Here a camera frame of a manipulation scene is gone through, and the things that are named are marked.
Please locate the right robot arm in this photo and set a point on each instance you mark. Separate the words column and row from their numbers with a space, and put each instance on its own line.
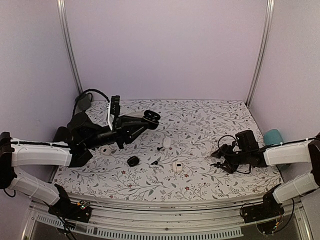
column 299, row 151

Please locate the floral patterned table mat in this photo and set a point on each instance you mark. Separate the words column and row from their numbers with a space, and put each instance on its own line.
column 196, row 128

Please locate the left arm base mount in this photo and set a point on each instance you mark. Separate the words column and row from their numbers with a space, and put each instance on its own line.
column 71, row 211

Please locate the white closed earbud case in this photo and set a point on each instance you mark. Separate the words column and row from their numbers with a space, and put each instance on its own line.
column 166, row 142

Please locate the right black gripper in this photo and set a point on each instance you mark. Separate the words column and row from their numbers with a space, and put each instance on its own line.
column 225, row 150

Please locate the grey mug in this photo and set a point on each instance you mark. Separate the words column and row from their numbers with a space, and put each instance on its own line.
column 83, row 101

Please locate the white open earbud case left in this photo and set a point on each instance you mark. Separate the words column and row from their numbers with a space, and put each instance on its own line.
column 106, row 151

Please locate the white open earbud case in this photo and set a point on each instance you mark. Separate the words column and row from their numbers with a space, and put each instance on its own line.
column 177, row 167
column 106, row 151

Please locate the aluminium frame post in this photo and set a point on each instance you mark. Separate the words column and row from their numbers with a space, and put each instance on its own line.
column 62, row 13
column 261, row 53

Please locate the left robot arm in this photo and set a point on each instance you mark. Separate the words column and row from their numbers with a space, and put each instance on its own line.
column 82, row 136

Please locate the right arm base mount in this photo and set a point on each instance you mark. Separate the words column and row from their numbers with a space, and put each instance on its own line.
column 251, row 212

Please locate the left aluminium frame post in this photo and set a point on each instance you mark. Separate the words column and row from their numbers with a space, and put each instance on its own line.
column 62, row 13

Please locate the white spiral ceramic plate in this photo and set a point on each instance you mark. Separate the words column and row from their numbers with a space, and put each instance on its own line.
column 136, row 114

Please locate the aluminium front rail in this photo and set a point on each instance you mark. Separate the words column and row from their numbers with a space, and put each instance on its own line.
column 218, row 219

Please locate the black open case left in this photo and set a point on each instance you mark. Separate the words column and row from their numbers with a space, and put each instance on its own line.
column 133, row 161

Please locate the right aluminium frame post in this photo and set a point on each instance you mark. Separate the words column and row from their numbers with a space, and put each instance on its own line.
column 261, row 53

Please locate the white open earbud case centre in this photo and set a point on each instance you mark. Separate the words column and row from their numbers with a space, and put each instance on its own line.
column 177, row 167

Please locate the black charging case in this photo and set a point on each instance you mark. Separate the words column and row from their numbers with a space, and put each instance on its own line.
column 152, row 118

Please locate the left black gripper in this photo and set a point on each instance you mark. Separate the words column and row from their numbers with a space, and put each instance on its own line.
column 122, row 126

